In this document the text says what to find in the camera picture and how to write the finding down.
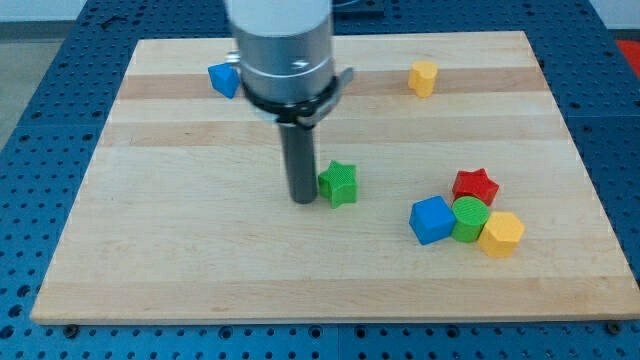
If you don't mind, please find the black and grey tool clamp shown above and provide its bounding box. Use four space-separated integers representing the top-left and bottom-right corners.
226 51 354 129

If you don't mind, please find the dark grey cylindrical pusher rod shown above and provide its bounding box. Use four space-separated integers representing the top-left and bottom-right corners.
279 126 318 204

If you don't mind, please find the green star block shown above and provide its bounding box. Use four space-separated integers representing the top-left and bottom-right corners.
318 160 358 209

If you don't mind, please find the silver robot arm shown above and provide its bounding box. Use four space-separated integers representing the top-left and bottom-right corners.
225 0 353 204

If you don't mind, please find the blue cube block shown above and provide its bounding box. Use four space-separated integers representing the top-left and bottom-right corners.
409 196 456 245

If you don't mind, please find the red star block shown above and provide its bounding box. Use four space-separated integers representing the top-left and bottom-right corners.
452 168 500 206

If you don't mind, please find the blue triangle block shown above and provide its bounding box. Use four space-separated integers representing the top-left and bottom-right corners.
208 63 240 99

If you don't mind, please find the yellow heart block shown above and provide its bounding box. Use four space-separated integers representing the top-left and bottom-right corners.
407 61 438 98

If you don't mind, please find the wooden board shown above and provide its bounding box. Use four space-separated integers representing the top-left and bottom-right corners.
31 31 639 325

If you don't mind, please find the green cylinder block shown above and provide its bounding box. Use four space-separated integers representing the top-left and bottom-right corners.
451 196 489 243

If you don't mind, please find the yellow hexagon block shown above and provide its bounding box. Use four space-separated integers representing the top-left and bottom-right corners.
477 211 526 258

